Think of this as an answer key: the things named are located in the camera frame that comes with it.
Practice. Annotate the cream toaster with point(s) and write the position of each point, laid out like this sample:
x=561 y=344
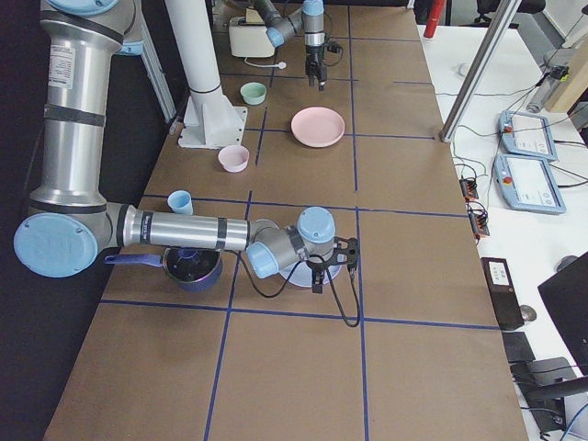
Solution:
x=248 y=39

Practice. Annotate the upper teach pendant tablet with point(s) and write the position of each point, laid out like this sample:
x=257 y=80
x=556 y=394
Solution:
x=526 y=134

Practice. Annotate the pink bowl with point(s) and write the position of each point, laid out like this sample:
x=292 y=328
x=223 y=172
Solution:
x=234 y=158

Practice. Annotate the pink plate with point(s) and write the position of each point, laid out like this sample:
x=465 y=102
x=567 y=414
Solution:
x=318 y=127

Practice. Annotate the teach pendant tablet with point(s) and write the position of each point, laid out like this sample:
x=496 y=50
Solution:
x=527 y=184
x=526 y=134

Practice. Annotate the red cylinder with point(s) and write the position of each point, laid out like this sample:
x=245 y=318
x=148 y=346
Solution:
x=434 y=15

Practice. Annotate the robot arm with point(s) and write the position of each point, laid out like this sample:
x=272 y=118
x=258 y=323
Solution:
x=308 y=19
x=70 y=221

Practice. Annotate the lower teach pendant tablet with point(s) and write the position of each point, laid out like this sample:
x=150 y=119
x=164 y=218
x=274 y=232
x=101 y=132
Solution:
x=527 y=184

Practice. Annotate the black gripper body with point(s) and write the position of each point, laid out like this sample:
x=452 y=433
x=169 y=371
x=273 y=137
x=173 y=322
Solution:
x=313 y=53
x=317 y=278

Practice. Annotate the black box with label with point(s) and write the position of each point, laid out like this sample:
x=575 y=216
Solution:
x=502 y=293

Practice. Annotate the white camera post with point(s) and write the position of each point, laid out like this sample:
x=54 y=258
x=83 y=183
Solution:
x=211 y=121

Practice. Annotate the green bowl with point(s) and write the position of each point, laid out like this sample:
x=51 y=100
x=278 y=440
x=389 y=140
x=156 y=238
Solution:
x=253 y=93

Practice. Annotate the aluminium frame post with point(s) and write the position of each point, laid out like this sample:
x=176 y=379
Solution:
x=504 y=15

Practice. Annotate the blue plate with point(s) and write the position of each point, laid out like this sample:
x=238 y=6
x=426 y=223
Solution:
x=302 y=275

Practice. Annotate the dark blue pot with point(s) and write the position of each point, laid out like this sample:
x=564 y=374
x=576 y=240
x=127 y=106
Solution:
x=192 y=269

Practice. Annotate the light blue cup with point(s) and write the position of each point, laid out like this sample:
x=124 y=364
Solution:
x=180 y=202

